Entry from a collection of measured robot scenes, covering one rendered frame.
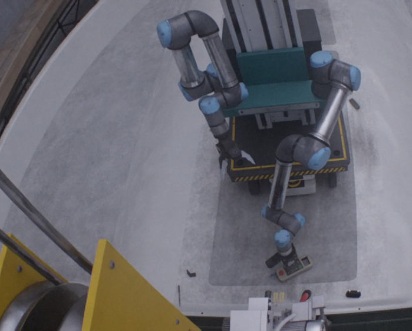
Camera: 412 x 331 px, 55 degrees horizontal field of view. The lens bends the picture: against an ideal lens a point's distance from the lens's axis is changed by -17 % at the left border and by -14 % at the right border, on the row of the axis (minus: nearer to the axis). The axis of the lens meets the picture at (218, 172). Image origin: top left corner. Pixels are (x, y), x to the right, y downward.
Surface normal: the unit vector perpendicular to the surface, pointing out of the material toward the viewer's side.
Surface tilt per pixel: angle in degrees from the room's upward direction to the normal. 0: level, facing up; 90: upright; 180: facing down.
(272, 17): 90
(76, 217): 0
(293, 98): 0
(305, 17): 0
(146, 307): 90
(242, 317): 17
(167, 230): 10
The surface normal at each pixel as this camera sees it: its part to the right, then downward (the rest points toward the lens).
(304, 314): -0.40, -0.40
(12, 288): 0.97, -0.05
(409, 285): -0.04, -0.57
